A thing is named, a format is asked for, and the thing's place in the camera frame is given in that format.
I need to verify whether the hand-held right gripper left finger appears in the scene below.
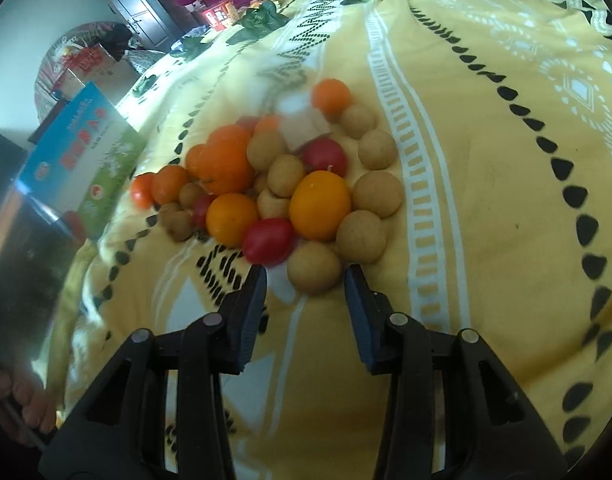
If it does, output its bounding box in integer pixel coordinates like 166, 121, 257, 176
38, 264, 269, 480

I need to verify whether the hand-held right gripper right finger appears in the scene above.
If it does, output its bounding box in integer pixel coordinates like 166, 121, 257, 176
343, 264, 569, 480

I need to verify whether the single brown longan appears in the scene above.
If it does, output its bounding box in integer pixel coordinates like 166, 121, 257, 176
287, 241, 343, 296

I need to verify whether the person's left hand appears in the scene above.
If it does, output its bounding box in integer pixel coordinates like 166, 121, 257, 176
0, 366, 58, 448

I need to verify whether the yellow cherry tomato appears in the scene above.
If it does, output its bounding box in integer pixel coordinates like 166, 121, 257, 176
289, 171, 353, 242
206, 193, 259, 248

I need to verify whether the pile of longans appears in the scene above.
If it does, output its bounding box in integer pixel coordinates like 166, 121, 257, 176
158, 104, 404, 266

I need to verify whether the orange tangerine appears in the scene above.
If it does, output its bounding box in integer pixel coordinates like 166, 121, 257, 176
185, 144, 209, 178
312, 78, 353, 116
152, 165, 191, 206
203, 125, 257, 196
256, 115, 285, 136

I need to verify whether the peeled white fruit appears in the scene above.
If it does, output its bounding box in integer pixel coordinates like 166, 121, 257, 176
281, 105, 333, 148

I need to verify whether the blue and green cardboard box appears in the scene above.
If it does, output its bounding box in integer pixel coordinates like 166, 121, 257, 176
16, 82, 147, 241

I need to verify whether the black box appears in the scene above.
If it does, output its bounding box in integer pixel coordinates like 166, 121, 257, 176
0, 130, 32, 261

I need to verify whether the red snack box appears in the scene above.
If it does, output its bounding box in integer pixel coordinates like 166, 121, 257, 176
203, 0, 237, 29

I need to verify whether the red gift box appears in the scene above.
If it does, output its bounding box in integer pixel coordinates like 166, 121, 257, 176
48, 42, 118, 98

